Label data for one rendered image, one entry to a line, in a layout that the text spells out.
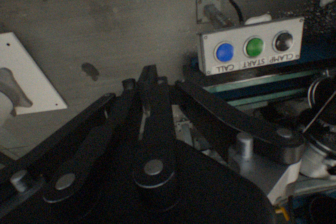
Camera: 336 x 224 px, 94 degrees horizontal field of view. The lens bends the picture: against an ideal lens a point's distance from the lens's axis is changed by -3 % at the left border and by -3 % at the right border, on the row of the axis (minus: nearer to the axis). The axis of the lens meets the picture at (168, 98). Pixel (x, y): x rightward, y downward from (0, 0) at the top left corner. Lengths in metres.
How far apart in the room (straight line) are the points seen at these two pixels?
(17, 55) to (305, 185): 1.22
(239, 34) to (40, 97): 0.71
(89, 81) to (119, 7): 0.29
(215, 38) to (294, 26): 0.13
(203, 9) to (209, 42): 0.26
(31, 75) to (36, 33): 0.16
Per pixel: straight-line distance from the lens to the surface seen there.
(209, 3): 0.54
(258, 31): 0.32
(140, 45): 0.56
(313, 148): 0.79
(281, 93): 0.73
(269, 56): 0.34
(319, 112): 0.70
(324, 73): 0.70
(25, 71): 0.72
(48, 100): 0.79
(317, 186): 1.04
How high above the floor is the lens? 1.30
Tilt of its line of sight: 45 degrees down
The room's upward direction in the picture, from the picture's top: 171 degrees clockwise
